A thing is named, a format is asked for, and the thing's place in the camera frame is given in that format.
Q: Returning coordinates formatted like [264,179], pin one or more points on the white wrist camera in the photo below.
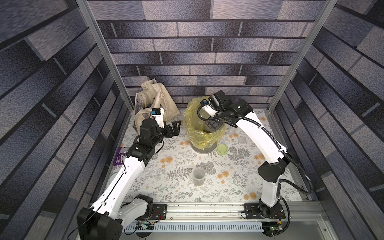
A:
[211,106]
[158,116]

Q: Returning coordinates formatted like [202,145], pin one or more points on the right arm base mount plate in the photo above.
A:
[253,211]

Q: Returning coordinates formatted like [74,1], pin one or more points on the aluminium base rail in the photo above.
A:
[228,217]

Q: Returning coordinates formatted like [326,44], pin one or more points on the short frosted plastic cup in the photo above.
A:
[198,175]

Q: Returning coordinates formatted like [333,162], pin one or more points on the floral patterned table mat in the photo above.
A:
[233,177]

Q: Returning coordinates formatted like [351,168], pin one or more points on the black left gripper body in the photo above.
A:
[167,131]

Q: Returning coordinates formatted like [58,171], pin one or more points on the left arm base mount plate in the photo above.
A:
[159,212]

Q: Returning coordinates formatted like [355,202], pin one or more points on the tall clear plastic jar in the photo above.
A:
[232,129]

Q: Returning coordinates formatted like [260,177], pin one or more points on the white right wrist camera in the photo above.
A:
[211,106]

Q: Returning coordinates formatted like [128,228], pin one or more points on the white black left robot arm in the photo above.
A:
[107,218]

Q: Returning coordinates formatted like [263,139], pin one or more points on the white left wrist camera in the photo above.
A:
[158,116]

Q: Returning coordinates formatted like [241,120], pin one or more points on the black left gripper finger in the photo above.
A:
[176,124]
[175,132]

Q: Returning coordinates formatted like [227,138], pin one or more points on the green jar lid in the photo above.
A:
[222,149]

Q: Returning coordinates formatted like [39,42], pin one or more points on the grey mesh waste bin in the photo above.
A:
[203,145]

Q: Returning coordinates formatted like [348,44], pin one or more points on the yellow plastic bin liner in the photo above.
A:
[195,127]

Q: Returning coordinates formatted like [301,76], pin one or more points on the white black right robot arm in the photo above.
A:
[242,115]

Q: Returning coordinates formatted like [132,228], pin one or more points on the purple snack packet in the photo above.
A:
[118,160]

